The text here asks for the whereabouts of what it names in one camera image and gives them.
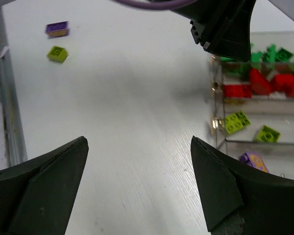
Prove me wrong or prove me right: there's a red small brick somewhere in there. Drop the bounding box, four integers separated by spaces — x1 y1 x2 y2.
270 73 294 93

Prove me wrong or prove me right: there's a green 2x2 brick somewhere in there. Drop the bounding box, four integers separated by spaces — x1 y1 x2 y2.
262 44 276 63

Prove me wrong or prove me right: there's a small lime piece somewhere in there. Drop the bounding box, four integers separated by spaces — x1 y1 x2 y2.
253 125 281 143

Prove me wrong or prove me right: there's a lime yellow brick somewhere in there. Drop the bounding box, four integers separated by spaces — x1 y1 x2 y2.
47 46 69 63

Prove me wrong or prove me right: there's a green long brick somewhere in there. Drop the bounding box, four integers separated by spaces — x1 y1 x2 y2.
275 47 294 62

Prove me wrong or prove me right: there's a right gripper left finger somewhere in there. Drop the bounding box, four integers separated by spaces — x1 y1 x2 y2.
0 136 89 235

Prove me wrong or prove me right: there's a lilac purple brick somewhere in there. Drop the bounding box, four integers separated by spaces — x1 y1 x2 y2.
239 152 269 173

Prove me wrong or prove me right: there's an aluminium front rail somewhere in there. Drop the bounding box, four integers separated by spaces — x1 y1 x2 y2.
0 7 27 166

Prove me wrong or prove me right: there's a clear four-bin organizer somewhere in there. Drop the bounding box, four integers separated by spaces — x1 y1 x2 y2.
211 31 294 180

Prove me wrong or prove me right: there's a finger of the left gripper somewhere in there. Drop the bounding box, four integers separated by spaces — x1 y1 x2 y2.
173 0 256 62

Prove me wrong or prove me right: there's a lime small brick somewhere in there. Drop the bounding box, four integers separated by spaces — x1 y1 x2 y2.
224 111 251 135

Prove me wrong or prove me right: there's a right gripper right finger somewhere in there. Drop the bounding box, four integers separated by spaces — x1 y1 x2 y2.
191 137 294 235

